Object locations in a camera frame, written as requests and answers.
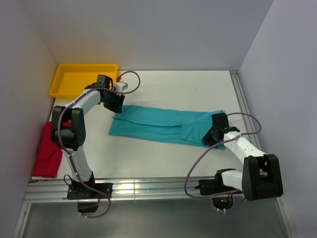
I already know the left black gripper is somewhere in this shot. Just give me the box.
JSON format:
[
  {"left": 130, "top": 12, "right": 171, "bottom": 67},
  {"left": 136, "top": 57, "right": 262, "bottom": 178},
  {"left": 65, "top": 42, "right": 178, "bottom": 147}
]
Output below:
[{"left": 103, "top": 89, "right": 125, "bottom": 114}]

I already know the teal t shirt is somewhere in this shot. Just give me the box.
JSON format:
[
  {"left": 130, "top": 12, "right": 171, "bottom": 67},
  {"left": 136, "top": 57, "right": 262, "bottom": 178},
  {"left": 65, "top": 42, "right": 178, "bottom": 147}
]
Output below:
[{"left": 108, "top": 105, "right": 225, "bottom": 148}]

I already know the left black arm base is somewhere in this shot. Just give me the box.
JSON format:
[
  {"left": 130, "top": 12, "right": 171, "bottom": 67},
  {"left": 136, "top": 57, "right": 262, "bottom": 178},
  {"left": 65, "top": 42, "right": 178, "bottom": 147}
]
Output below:
[{"left": 63, "top": 174, "right": 113, "bottom": 214}]

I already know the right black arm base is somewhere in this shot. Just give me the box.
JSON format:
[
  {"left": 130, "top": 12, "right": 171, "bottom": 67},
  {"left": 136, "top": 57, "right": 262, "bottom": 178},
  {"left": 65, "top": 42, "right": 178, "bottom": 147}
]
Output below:
[{"left": 195, "top": 169, "right": 242, "bottom": 210}]

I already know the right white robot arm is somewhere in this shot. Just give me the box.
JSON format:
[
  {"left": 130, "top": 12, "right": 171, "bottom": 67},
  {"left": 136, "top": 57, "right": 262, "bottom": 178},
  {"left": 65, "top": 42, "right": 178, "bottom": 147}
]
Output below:
[{"left": 196, "top": 113, "right": 283, "bottom": 201}]

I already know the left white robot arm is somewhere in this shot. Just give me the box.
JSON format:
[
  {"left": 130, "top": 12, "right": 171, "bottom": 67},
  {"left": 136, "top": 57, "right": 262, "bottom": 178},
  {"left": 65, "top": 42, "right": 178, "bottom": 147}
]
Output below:
[{"left": 51, "top": 75, "right": 128, "bottom": 198}]

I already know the yellow plastic tray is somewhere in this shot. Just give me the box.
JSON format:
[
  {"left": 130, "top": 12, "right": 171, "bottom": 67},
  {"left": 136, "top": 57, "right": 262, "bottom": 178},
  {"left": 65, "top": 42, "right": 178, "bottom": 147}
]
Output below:
[{"left": 49, "top": 64, "right": 118, "bottom": 100}]

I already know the red t shirt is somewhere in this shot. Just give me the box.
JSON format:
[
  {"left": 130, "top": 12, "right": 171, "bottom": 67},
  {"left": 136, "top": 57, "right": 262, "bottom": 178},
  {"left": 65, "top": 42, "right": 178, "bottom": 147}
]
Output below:
[{"left": 32, "top": 121, "right": 62, "bottom": 178}]

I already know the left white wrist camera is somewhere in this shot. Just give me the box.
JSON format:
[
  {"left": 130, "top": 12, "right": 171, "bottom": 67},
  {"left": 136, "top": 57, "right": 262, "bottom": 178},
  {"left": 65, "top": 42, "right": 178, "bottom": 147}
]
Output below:
[{"left": 113, "top": 76, "right": 128, "bottom": 92}]

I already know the right side aluminium rail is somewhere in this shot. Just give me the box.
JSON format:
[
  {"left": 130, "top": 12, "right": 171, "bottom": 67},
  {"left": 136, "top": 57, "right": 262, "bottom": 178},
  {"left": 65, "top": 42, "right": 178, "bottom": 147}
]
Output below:
[{"left": 229, "top": 70, "right": 262, "bottom": 150}]

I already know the aluminium rail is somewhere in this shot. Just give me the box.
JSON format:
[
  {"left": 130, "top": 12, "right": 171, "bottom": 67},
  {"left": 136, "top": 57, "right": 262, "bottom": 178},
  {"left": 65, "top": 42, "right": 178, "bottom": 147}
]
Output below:
[
  {"left": 229, "top": 70, "right": 262, "bottom": 150},
  {"left": 13, "top": 178, "right": 287, "bottom": 238}
]

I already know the front aluminium rail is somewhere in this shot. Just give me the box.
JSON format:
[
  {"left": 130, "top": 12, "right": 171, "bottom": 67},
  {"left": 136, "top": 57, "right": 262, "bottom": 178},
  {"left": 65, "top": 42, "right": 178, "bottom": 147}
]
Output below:
[{"left": 13, "top": 178, "right": 287, "bottom": 238}]

